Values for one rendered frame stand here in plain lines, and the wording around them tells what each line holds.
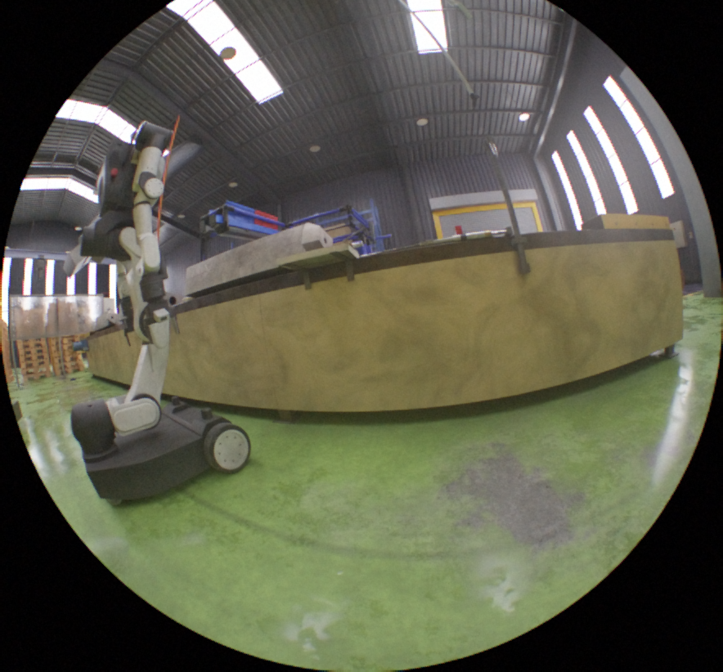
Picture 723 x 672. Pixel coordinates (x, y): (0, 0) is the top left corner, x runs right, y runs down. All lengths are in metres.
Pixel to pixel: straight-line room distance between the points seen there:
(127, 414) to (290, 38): 9.74
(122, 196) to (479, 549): 1.51
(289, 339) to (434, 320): 0.67
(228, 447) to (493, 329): 1.13
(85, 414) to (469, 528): 1.18
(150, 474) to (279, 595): 0.56
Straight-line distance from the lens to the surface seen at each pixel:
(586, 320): 1.27
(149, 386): 1.07
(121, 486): 1.00
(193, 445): 0.98
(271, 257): 1.27
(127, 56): 11.48
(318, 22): 9.61
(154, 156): 1.07
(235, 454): 1.03
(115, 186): 1.15
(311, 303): 1.12
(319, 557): 0.66
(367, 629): 0.56
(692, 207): 5.47
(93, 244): 1.10
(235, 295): 1.40
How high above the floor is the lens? 0.54
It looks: level
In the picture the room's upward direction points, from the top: 8 degrees counter-clockwise
